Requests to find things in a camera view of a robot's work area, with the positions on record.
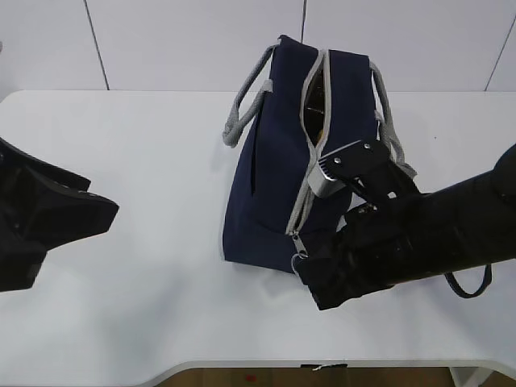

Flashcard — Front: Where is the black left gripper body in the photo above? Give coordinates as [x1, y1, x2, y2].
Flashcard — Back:
[1, 146, 50, 293]

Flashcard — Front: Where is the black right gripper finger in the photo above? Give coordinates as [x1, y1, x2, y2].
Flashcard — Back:
[295, 242, 393, 310]

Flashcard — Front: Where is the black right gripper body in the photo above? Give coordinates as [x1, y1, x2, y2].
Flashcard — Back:
[325, 192, 443, 286]

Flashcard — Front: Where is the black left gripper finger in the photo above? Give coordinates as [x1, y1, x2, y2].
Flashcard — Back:
[23, 168, 119, 250]
[1, 139, 91, 191]

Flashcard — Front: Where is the navy and white lunch bag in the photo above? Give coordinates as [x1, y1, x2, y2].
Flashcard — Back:
[222, 35, 416, 273]

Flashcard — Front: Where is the yellow banana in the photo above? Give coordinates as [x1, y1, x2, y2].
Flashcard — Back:
[315, 130, 324, 144]

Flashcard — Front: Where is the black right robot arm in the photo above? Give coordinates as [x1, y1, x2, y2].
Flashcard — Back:
[292, 140, 515, 310]

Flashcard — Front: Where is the black tape on table edge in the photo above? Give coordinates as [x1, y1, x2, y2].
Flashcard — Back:
[300, 363, 348, 372]

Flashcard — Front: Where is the silver camera on right wrist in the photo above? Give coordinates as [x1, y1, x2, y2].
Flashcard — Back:
[307, 140, 390, 198]

